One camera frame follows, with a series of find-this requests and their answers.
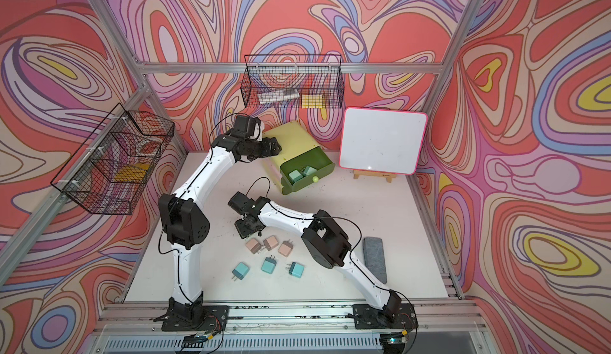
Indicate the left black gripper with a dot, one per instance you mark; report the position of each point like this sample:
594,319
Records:
266,151

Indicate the teal plug two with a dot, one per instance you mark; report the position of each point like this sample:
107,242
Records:
269,265

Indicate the back black wire basket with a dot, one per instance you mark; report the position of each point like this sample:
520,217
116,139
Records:
309,74

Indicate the yellow green drawer cabinet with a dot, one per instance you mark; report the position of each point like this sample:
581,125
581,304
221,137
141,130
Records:
294,140

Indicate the grey felt eraser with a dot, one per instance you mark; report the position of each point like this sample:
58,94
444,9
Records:
374,258

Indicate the teal plug one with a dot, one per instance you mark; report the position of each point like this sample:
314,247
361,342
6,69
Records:
240,271

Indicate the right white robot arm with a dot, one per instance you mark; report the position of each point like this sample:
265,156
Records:
326,241

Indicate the wooden easel stand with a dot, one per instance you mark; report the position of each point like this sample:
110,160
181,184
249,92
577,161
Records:
389,177

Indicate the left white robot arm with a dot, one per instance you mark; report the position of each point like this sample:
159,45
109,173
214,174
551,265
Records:
182,213

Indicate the teal plug three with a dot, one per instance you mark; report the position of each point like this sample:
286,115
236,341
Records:
296,270

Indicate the pink plug three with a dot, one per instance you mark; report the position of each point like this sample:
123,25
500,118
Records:
285,248

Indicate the grey box in back basket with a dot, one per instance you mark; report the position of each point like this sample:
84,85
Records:
278,96

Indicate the left black wire basket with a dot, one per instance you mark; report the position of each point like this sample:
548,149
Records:
123,137

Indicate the pink framed whiteboard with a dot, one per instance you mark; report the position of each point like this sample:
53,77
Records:
385,141

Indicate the yellow sponge in back basket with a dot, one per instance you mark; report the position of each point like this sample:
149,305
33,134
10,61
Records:
313,102

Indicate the green plug one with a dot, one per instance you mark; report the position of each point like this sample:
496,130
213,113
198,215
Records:
310,171

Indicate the pink plug one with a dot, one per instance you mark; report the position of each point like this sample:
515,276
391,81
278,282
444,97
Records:
254,246

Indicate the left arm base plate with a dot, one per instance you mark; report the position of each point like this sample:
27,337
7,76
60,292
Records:
196,318

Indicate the black wire basket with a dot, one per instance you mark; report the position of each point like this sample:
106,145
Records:
123,137
309,74

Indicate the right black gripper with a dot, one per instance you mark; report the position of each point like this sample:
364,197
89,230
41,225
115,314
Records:
242,231

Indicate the yellow item in left basket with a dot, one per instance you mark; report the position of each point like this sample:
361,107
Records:
132,174

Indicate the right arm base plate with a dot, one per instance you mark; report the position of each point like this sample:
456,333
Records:
367,317

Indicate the green top drawer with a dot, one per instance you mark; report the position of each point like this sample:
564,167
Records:
316,158

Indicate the green plug two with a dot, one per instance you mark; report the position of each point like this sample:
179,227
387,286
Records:
295,176

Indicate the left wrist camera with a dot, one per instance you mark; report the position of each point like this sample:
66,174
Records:
247,127

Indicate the pink plug two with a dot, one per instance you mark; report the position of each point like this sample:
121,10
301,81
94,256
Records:
271,243

